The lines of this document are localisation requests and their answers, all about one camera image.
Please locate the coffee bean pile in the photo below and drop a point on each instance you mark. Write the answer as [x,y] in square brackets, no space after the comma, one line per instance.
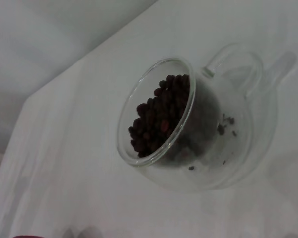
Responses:
[159,116]

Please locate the red ceramic mug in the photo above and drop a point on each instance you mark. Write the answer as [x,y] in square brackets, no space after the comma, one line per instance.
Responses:
[24,236]

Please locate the double-walled glass cup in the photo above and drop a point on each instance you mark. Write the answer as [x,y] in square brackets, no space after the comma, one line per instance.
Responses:
[238,153]

